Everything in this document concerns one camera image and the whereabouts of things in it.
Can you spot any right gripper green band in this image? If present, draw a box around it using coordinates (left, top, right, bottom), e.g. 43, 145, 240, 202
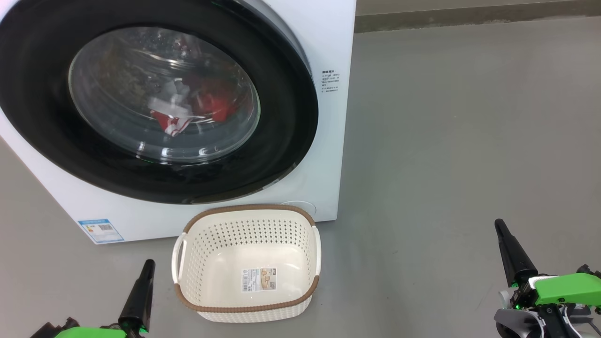
494, 219, 601, 338

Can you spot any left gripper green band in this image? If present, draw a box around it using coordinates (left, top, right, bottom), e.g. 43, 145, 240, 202
54, 259, 156, 338

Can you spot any red and white garment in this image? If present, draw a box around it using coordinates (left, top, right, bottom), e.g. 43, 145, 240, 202
150, 38, 238, 137

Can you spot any black round glass washer door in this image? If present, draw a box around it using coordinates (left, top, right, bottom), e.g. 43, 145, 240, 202
0, 0, 320, 205

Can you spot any cream perforated basket brown rim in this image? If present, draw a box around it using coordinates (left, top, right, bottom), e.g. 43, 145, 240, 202
171, 204, 322, 323

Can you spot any printed product label sticker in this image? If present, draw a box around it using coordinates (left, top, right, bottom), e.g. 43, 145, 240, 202
242, 268, 277, 292

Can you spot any white washing machine body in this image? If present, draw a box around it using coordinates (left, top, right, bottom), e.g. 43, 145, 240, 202
0, 0, 356, 245

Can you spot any blue energy label sticker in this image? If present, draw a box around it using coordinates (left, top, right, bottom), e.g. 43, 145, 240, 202
78, 219, 125, 244

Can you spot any round white drain filter cover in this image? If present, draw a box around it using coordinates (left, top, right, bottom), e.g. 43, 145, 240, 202
280, 201, 316, 221

